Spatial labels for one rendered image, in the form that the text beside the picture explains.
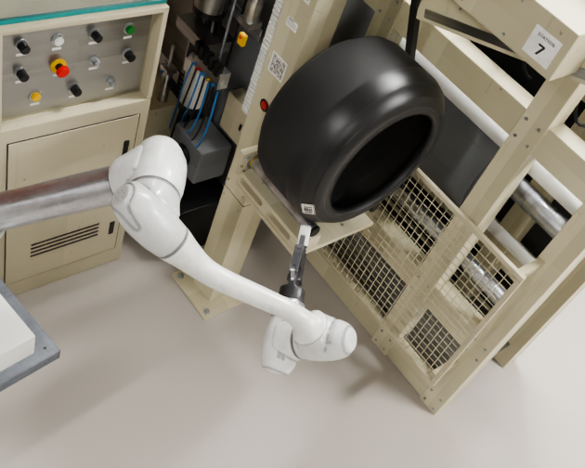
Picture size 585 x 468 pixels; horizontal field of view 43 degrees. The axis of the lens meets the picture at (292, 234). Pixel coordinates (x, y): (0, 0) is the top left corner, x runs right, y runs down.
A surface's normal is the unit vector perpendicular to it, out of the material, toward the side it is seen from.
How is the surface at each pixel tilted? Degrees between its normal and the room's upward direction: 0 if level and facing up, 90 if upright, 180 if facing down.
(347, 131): 61
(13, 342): 2
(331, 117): 51
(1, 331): 2
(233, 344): 0
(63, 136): 90
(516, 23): 90
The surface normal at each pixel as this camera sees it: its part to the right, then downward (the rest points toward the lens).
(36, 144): 0.59, 0.70
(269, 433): 0.29, -0.65
